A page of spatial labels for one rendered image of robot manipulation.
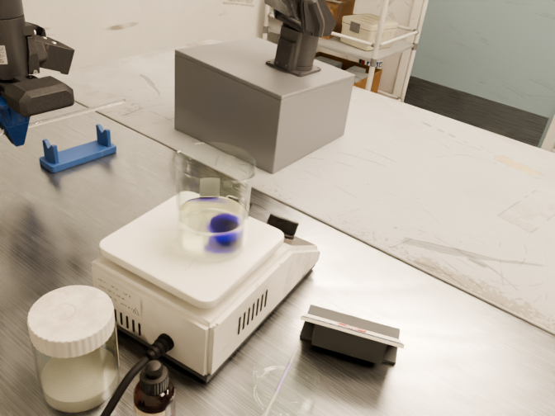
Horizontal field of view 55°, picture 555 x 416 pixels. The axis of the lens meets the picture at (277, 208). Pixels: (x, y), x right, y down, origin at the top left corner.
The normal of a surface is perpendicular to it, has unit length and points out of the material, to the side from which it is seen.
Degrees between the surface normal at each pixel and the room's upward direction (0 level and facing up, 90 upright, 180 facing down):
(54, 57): 92
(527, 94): 90
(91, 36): 90
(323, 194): 0
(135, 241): 0
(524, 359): 0
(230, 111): 90
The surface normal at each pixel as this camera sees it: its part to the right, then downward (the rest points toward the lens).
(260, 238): 0.11, -0.84
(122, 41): 0.80, 0.40
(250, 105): -0.60, 0.38
